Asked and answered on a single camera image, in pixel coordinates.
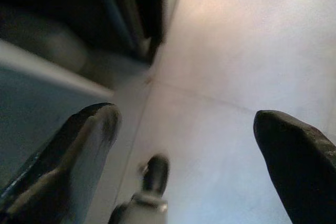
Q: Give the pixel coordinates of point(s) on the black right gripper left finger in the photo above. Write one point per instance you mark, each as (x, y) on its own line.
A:
(52, 182)

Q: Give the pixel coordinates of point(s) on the white fridge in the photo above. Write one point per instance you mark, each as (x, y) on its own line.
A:
(31, 103)

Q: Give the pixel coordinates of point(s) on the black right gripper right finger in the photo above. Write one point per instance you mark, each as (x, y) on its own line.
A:
(302, 169)

